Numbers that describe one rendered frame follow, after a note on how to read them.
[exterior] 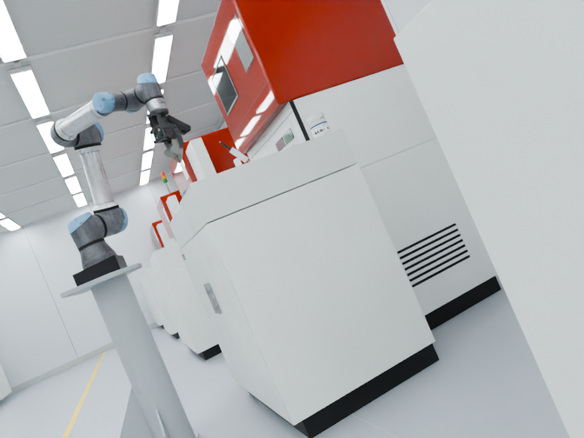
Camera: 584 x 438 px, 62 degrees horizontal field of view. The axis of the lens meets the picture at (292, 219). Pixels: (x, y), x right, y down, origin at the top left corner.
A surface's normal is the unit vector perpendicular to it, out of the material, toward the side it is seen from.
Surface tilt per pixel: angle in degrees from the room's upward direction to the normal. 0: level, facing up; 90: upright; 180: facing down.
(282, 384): 90
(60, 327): 90
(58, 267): 90
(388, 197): 90
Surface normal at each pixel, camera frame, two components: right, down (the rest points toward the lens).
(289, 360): 0.32, -0.16
